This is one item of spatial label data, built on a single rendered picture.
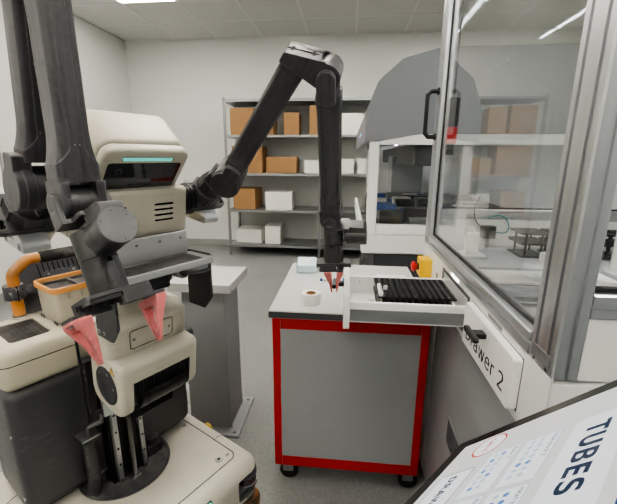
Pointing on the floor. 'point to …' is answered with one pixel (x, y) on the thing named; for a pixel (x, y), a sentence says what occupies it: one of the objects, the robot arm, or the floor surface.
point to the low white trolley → (345, 383)
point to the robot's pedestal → (217, 353)
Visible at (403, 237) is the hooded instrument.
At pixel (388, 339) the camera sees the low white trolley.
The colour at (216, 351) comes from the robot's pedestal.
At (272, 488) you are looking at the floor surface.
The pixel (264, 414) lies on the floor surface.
